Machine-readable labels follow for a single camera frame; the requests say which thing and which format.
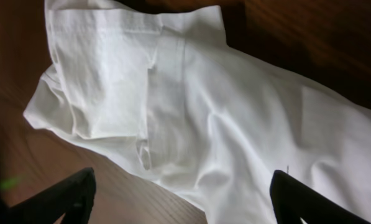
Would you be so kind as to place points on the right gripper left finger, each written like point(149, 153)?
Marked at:
point(71, 200)

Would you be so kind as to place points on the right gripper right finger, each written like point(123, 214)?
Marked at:
point(294, 203)

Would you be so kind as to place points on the white t-shirt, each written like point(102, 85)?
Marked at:
point(165, 98)

